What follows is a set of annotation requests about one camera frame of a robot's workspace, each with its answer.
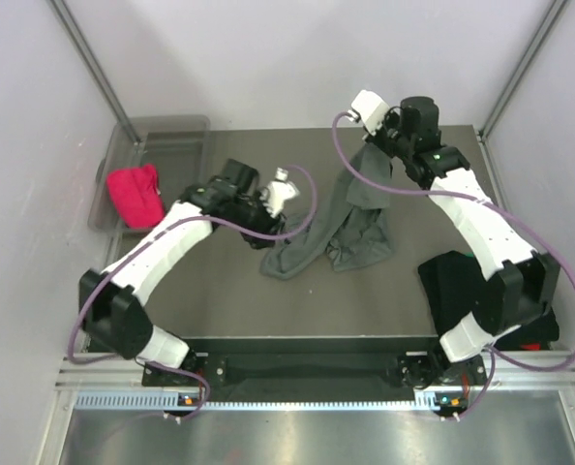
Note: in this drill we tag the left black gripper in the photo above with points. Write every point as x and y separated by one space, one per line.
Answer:
268 225

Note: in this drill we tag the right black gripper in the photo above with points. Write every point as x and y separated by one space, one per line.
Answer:
390 118

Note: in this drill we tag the grey t shirt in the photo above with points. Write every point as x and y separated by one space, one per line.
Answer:
350 228

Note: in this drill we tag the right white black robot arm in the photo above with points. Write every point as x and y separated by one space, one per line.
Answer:
519 281

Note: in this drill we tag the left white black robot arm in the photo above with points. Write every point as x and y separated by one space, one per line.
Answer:
113 301

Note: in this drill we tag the clear plastic bin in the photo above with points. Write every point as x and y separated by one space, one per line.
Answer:
176 145

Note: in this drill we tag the black folded t shirt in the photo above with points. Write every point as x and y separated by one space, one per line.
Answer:
452 282

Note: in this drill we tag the red folded t shirt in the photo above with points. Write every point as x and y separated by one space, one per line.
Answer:
531 347

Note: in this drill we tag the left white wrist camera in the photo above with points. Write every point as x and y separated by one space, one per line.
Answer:
277 193

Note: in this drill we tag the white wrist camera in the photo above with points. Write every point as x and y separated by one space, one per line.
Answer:
368 109
277 193

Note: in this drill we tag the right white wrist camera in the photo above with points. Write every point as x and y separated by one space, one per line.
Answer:
368 109

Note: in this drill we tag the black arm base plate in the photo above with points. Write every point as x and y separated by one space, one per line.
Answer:
392 361

